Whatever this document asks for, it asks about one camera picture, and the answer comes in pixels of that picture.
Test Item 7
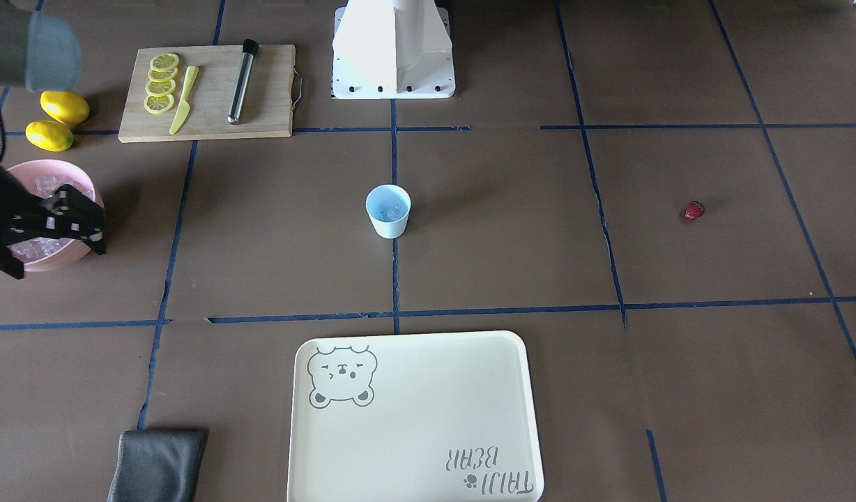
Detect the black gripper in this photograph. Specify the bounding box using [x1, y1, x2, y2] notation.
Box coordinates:
[0, 165, 107, 280]

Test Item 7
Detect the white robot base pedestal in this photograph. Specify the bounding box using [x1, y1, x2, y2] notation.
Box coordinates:
[330, 1, 457, 100]

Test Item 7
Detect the yellow plastic knife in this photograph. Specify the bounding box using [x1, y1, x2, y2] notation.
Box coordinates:
[169, 66, 199, 135]

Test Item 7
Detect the red strawberry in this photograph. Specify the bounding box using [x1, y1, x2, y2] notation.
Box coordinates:
[683, 200, 706, 220]

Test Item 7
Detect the dark grey folded cloth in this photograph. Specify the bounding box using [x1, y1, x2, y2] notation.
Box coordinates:
[107, 429, 208, 501]

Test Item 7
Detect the wooden cutting board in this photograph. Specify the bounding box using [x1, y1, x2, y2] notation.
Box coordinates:
[118, 45, 296, 143]

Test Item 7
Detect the cream bear tray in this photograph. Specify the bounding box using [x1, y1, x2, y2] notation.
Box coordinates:
[286, 330, 545, 501]

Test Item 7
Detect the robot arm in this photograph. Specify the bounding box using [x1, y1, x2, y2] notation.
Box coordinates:
[0, 1, 106, 280]

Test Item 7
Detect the pink bowl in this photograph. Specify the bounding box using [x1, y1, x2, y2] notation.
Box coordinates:
[8, 159, 103, 273]

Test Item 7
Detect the yellow lemon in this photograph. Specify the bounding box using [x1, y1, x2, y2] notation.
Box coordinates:
[39, 90, 91, 126]
[24, 120, 75, 152]

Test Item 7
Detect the steel rod muddler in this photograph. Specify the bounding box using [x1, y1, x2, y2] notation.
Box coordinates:
[227, 39, 259, 125]

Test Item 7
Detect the lemon slice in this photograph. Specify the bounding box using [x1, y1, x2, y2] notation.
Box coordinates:
[148, 53, 181, 73]
[142, 94, 174, 115]
[147, 67, 178, 83]
[145, 79, 176, 96]

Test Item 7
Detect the clear ice cubes pile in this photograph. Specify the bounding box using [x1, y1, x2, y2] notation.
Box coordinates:
[10, 174, 103, 273]

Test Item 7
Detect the blue plastic cup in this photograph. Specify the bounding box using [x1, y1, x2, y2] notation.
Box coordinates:
[365, 184, 411, 239]

